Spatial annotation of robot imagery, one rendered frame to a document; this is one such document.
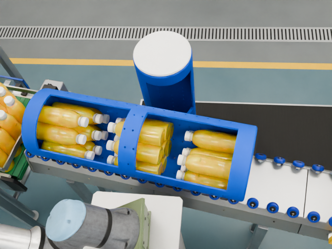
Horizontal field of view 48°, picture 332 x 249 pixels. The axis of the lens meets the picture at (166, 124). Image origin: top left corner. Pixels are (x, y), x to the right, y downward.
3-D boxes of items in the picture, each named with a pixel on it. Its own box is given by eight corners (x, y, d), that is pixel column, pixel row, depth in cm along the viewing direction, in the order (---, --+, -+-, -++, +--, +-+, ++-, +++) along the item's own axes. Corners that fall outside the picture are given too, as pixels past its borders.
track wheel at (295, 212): (300, 210, 139) (300, 207, 140) (288, 207, 140) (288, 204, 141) (298, 220, 140) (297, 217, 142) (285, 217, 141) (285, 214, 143)
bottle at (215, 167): (233, 184, 137) (181, 173, 141) (236, 166, 140) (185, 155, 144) (234, 177, 130) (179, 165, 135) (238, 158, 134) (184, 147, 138)
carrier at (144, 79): (146, 138, 256) (174, 166, 244) (120, 54, 181) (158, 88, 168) (178, 113, 264) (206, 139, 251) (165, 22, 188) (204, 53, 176)
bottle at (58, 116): (45, 107, 155) (89, 115, 151) (39, 123, 154) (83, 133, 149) (36, 101, 148) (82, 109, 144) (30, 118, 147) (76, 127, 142)
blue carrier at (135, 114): (241, 212, 144) (247, 185, 120) (39, 165, 163) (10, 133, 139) (252, 147, 157) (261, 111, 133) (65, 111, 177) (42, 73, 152)
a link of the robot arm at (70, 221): (110, 231, 103) (65, 222, 96) (86, 259, 108) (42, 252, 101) (105, 198, 112) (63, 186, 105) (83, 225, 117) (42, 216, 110)
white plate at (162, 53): (121, 52, 180) (122, 54, 181) (158, 85, 168) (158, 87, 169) (165, 21, 187) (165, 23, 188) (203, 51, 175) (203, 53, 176)
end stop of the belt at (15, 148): (7, 170, 164) (4, 168, 161) (5, 170, 164) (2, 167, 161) (45, 96, 182) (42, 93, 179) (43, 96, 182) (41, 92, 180)
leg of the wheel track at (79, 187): (103, 219, 246) (74, 184, 192) (96, 217, 248) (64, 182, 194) (106, 210, 249) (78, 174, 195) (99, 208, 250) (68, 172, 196)
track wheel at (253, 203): (259, 201, 142) (260, 198, 144) (247, 198, 143) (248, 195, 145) (257, 211, 144) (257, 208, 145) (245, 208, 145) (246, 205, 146)
